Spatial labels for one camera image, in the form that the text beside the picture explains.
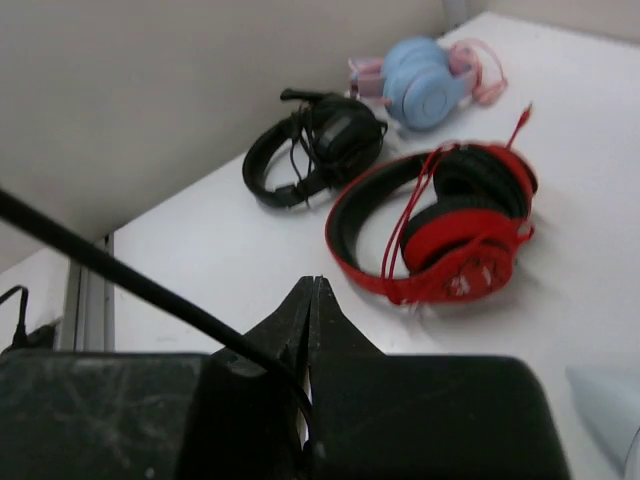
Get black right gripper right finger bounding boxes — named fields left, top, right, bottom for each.
left=308, top=277, right=384, bottom=479

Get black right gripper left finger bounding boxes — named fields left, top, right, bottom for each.
left=209, top=277, right=313, bottom=479

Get black gaming headset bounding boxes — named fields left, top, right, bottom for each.
left=242, top=88, right=388, bottom=209

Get black taped headphones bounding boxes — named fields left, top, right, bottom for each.
left=0, top=187, right=314, bottom=451

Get blue and pink headphones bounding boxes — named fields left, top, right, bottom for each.
left=348, top=36, right=508, bottom=131

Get teal and white headphones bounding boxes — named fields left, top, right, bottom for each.
left=566, top=366, right=639, bottom=479

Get red and black headphones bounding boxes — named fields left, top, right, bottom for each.
left=324, top=102, right=540, bottom=307

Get aluminium table rail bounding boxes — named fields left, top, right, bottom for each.
left=56, top=260, right=115, bottom=352

